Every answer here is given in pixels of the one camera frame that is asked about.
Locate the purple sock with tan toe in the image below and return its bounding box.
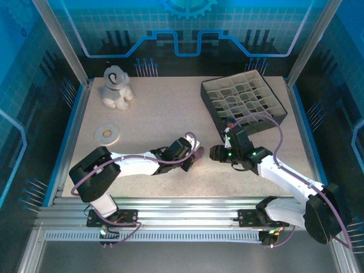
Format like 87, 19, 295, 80
191, 147, 205, 163

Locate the grey fabric organizer box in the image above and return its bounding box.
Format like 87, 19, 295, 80
200, 70, 288, 137

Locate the white tape roll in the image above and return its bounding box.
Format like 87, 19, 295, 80
95, 123, 121, 145

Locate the grey and white plush dog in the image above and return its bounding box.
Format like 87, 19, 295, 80
97, 65, 134, 111

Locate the black connector box with LED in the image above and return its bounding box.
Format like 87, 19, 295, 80
98, 224, 120, 248
260, 229, 281, 247

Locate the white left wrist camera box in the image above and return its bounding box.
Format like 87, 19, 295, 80
184, 133, 205, 156

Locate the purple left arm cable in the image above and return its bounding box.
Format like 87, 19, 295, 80
71, 132, 198, 249

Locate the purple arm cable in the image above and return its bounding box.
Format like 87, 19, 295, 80
71, 132, 198, 249
227, 113, 353, 250

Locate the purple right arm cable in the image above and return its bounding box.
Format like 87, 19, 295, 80
227, 113, 353, 250

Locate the aluminium front rail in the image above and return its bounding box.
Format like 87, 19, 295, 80
34, 196, 346, 242

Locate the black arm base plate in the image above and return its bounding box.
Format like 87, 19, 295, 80
237, 209, 290, 228
86, 209, 140, 228

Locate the slotted grey cable duct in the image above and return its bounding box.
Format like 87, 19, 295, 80
44, 230, 264, 243

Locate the aluminium frame post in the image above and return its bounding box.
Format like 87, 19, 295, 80
31, 0, 93, 88
286, 0, 336, 86

